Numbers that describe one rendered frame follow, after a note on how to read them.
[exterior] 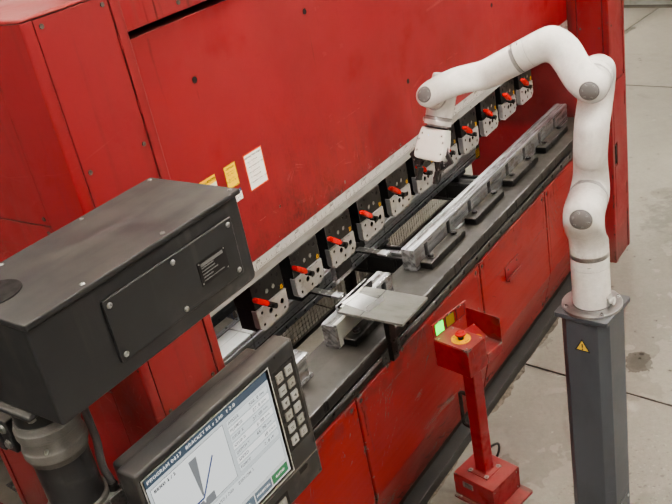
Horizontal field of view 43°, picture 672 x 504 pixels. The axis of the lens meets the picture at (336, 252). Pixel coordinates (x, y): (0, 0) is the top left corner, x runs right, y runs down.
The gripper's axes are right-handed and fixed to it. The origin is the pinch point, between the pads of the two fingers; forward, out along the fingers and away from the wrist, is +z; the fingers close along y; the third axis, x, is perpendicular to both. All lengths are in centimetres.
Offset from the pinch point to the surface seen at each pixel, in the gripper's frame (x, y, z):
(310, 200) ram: -13.0, -33.4, 14.3
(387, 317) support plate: 11, -11, 51
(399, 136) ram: 40, -35, -8
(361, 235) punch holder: 18.8, -31.4, 27.4
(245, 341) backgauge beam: -10, -53, 69
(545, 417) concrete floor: 125, 15, 107
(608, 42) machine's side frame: 203, -17, -64
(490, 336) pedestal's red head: 58, 8, 59
